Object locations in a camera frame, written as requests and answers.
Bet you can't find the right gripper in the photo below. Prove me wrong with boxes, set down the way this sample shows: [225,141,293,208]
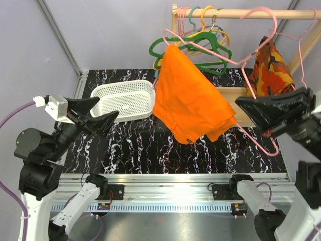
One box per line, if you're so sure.
[238,84,321,157]

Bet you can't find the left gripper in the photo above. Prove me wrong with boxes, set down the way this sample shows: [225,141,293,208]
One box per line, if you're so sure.
[47,95,119,161]

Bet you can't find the pink wire hanger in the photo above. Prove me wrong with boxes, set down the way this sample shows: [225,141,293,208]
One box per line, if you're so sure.
[272,9,320,88]
[162,7,279,157]

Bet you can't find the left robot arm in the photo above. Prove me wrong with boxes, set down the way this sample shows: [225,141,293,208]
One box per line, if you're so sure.
[14,95,119,240]

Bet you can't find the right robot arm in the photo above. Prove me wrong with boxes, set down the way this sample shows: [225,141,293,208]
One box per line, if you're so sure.
[227,87,320,240]

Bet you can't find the camouflage orange trousers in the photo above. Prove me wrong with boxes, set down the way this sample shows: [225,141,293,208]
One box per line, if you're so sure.
[248,40,295,97]

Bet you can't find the green plastic hanger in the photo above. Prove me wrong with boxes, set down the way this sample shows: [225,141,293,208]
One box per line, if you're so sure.
[148,31,232,76]

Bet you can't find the teal plastic hanger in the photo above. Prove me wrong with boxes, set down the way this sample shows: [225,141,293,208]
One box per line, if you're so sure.
[188,6,226,43]

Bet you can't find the yellow plastic hanger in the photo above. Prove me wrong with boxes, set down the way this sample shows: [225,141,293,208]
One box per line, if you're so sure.
[173,5,231,57]

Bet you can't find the wooden clothes rack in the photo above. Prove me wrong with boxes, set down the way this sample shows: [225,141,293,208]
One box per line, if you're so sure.
[171,4,321,128]

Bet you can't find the white perforated plastic basket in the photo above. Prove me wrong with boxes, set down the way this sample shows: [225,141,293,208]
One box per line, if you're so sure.
[90,80,155,123]

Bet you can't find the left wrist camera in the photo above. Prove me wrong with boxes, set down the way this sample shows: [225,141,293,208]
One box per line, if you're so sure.
[33,95,73,124]

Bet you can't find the aluminium corner frame post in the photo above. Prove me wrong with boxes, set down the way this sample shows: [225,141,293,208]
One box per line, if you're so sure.
[36,0,89,98]

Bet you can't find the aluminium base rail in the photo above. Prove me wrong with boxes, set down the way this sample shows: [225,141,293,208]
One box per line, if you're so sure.
[51,173,295,212]

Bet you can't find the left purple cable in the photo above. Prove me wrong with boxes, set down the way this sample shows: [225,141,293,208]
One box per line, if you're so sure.
[0,100,38,241]

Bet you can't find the pink wire hangers bunch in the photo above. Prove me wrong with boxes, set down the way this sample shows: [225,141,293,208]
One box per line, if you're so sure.
[177,7,190,37]

